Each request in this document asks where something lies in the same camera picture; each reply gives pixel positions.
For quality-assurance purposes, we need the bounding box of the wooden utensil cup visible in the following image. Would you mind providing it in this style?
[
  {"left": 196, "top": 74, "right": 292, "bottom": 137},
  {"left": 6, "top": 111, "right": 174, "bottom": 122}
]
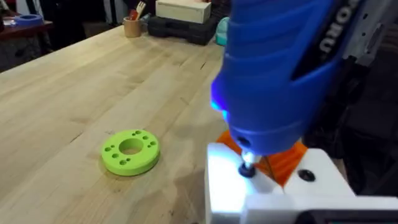
[{"left": 123, "top": 16, "right": 143, "bottom": 39}]

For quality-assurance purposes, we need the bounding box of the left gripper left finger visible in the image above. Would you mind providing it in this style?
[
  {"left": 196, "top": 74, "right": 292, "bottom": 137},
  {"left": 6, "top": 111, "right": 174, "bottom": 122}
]
[{"left": 204, "top": 129, "right": 284, "bottom": 224}]

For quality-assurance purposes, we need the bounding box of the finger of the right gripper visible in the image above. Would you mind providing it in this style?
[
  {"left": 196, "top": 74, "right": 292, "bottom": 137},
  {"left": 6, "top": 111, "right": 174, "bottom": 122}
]
[{"left": 341, "top": 0, "right": 398, "bottom": 68}]

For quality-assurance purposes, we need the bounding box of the small black screw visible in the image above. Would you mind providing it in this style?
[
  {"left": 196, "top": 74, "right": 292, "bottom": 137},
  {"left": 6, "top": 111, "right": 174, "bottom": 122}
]
[{"left": 238, "top": 163, "right": 257, "bottom": 179}]

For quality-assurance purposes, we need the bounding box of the beige box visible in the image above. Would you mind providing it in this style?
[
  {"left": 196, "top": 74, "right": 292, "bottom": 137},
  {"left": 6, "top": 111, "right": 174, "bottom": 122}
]
[{"left": 155, "top": 0, "right": 212, "bottom": 24}]

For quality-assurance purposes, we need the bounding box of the green disc with holes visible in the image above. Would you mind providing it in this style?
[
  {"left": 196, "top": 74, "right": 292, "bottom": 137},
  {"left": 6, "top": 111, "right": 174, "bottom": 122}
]
[{"left": 101, "top": 129, "right": 161, "bottom": 177}]

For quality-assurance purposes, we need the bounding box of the blue electric screwdriver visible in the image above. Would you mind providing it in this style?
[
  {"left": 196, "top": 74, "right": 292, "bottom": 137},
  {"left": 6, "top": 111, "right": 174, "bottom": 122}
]
[{"left": 210, "top": 0, "right": 368, "bottom": 179}]

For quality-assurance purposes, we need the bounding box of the blue ring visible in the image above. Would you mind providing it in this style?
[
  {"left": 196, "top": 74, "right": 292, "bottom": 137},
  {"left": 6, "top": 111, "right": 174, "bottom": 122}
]
[{"left": 13, "top": 14, "right": 44, "bottom": 27}]

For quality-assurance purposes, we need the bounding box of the dark red side table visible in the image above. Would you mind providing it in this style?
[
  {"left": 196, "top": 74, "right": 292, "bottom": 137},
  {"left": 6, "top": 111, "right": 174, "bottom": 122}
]
[{"left": 0, "top": 19, "right": 54, "bottom": 42}]

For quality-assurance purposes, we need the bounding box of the wooden fork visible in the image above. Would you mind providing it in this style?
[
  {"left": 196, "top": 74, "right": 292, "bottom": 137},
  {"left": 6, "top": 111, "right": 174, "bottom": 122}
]
[{"left": 135, "top": 1, "right": 147, "bottom": 20}]

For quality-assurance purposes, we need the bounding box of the black tool case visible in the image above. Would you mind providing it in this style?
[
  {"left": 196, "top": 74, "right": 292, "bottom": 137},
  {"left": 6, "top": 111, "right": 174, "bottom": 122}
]
[{"left": 147, "top": 15, "right": 219, "bottom": 46}]

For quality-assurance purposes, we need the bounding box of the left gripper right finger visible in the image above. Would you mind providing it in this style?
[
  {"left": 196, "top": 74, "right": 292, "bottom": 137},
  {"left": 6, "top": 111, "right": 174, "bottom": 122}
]
[{"left": 264, "top": 141, "right": 356, "bottom": 197}]

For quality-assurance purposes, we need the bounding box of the teal container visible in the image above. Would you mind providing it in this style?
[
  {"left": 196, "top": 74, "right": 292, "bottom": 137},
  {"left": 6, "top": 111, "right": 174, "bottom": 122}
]
[{"left": 215, "top": 16, "right": 230, "bottom": 47}]

